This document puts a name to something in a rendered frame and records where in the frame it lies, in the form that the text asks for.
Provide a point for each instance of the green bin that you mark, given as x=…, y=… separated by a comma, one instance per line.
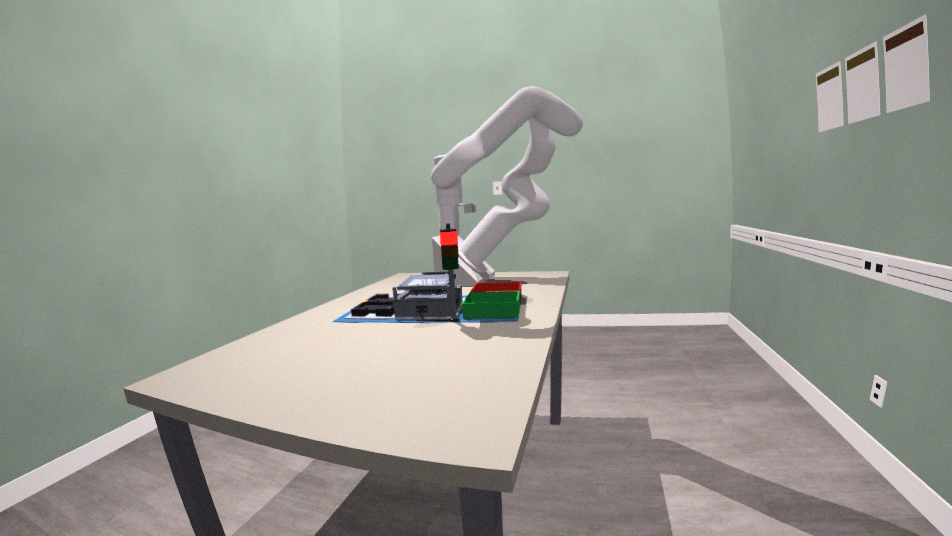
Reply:
x=502, y=304

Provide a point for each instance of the red bin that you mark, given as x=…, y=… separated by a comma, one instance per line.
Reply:
x=496, y=287

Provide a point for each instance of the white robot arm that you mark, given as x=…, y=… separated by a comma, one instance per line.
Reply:
x=530, y=103

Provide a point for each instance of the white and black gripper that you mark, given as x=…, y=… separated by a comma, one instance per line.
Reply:
x=449, y=218

